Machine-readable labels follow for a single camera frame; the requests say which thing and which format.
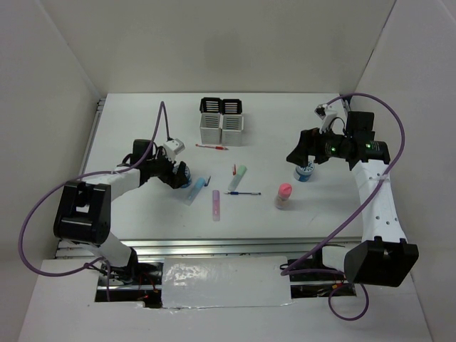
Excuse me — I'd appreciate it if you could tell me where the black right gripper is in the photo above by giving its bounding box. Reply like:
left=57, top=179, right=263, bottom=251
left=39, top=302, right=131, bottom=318
left=286, top=123, right=352, bottom=167

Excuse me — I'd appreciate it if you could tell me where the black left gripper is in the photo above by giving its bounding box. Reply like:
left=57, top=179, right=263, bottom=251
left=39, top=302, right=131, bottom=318
left=147, top=146, right=189, bottom=189

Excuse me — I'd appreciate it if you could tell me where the blue highlighter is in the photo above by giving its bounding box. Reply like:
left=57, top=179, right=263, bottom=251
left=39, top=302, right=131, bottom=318
left=185, top=177, right=207, bottom=206

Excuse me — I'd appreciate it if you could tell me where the blue glue jar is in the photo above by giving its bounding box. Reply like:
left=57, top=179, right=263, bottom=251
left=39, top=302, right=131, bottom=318
left=294, top=161, right=315, bottom=182

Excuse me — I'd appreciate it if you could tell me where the pink capped bottle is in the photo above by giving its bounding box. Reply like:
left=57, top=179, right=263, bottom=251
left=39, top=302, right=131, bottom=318
left=274, top=183, right=293, bottom=209

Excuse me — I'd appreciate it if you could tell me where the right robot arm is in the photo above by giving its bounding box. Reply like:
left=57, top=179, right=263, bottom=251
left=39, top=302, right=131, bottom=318
left=287, top=108, right=419, bottom=287

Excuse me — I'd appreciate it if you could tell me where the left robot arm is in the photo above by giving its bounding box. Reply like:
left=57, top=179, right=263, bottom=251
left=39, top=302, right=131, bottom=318
left=53, top=139, right=189, bottom=284

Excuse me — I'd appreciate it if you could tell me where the blue pen cap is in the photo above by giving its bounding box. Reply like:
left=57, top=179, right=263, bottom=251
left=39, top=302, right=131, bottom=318
left=204, top=176, right=212, bottom=187

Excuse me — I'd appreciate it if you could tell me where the purple highlighter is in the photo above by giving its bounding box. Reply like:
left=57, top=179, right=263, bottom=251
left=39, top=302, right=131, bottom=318
left=212, top=190, right=220, bottom=222

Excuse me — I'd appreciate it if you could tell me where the red pen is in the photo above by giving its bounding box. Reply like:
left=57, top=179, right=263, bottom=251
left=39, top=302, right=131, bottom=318
left=195, top=143, right=229, bottom=150

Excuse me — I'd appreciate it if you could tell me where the blue pen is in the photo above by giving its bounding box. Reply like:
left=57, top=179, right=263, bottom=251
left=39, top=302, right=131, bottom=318
left=224, top=191, right=261, bottom=196

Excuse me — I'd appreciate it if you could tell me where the green highlighter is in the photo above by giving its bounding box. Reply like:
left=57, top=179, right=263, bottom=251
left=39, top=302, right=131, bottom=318
left=228, top=165, right=247, bottom=192

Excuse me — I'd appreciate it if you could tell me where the white left slotted container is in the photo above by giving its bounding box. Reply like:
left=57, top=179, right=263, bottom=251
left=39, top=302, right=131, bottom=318
left=199, top=113, right=222, bottom=145

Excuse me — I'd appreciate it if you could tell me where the white slotted container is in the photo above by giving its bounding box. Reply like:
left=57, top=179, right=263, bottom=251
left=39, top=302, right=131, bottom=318
left=199, top=113, right=222, bottom=145
left=222, top=114, right=244, bottom=147

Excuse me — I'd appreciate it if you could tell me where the white right slotted container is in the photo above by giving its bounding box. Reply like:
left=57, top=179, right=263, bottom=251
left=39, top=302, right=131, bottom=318
left=222, top=114, right=244, bottom=147

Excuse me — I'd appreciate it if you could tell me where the black left slotted container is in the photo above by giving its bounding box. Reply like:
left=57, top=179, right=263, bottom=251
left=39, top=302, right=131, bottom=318
left=199, top=97, right=222, bottom=114

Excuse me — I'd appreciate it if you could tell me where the black slotted container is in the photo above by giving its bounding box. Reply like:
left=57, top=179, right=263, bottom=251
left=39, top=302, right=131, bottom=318
left=221, top=98, right=243, bottom=115
left=199, top=97, right=222, bottom=114

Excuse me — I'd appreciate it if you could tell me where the black right slotted container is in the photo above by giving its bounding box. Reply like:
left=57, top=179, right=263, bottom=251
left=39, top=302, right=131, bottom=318
left=221, top=98, right=243, bottom=115

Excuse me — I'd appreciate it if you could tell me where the white foil front panel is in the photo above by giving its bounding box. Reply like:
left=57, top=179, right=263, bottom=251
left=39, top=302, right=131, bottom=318
left=161, top=256, right=292, bottom=309

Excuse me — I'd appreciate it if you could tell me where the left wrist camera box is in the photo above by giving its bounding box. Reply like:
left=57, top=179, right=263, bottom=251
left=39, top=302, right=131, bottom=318
left=163, top=139, right=185, bottom=159

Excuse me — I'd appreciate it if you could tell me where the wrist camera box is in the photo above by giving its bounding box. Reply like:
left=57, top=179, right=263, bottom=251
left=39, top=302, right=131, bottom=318
left=163, top=139, right=185, bottom=159
left=314, top=104, right=338, bottom=134

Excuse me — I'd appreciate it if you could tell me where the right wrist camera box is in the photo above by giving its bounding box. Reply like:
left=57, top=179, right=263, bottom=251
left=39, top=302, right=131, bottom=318
left=314, top=104, right=338, bottom=134

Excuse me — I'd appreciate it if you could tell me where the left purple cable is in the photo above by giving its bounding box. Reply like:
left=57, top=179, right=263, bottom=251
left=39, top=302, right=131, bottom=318
left=17, top=100, right=175, bottom=278

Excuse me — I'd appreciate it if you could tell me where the aluminium front rail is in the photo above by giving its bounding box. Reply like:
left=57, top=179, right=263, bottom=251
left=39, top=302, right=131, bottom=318
left=55, top=237, right=371, bottom=259

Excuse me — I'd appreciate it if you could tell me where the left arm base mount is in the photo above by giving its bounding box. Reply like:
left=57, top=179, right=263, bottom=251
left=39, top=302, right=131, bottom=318
left=88, top=262, right=164, bottom=309

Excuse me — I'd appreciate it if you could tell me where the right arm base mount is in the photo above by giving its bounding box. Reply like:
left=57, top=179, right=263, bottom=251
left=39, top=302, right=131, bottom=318
left=280, top=258, right=356, bottom=299

